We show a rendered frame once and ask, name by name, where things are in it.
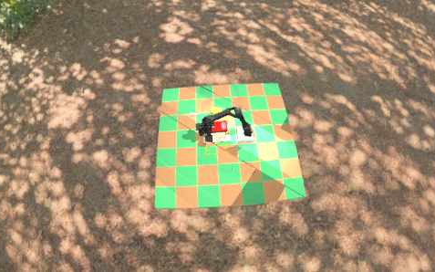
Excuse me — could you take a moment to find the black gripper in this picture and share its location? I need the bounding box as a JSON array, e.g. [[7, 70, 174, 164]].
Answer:
[[205, 129, 212, 142]]

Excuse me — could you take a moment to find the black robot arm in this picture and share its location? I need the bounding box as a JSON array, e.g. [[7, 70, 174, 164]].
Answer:
[[195, 106, 253, 137]]

